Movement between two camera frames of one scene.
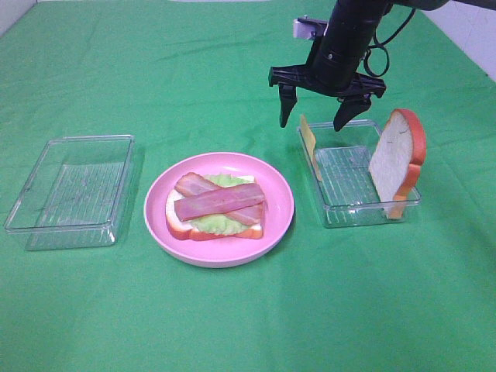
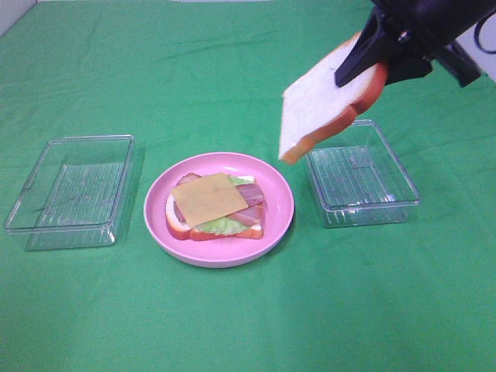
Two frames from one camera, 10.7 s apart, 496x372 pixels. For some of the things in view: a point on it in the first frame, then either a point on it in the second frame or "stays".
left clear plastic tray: [75, 196] stays
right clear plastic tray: [346, 193] stays
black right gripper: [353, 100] → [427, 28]
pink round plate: [225, 251] stays
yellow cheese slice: [310, 139] → [211, 198]
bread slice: [397, 161] → [315, 105]
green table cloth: [416, 294] stays
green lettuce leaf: [220, 223] stays
